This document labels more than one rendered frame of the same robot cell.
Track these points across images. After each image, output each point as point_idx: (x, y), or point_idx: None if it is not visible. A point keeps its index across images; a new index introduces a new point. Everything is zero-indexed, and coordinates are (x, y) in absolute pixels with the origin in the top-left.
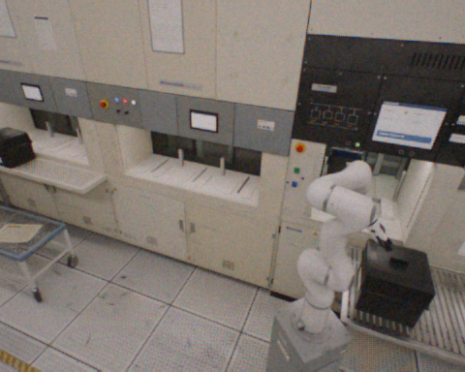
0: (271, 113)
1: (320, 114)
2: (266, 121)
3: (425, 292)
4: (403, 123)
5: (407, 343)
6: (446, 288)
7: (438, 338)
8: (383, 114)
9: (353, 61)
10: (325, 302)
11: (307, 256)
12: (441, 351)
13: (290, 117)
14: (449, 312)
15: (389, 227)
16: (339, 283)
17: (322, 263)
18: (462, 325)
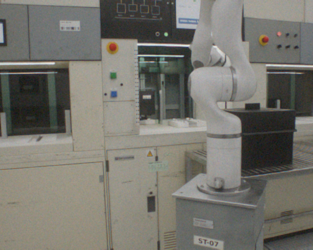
0: (74, 11)
1: (125, 8)
2: (70, 21)
3: (289, 110)
4: (195, 10)
5: (301, 170)
6: None
7: (311, 162)
8: (178, 3)
9: None
10: (239, 123)
11: (201, 69)
12: None
13: (96, 13)
14: (296, 153)
15: None
16: (250, 74)
17: (221, 68)
18: (311, 154)
